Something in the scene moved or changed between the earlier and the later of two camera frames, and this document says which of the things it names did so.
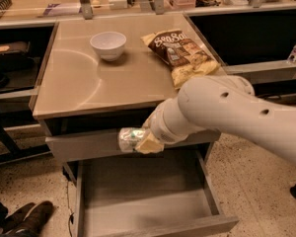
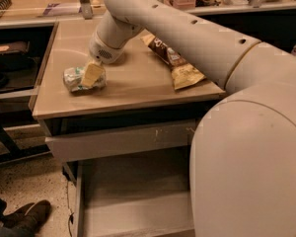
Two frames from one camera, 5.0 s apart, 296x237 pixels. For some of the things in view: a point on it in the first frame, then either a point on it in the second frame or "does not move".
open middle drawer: [171, 196] does not move
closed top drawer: [107, 145] does not move
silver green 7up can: [128, 137] → [92, 72]
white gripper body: [160, 127] → [103, 52]
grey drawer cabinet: [106, 75] does not move
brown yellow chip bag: [186, 61] does not move
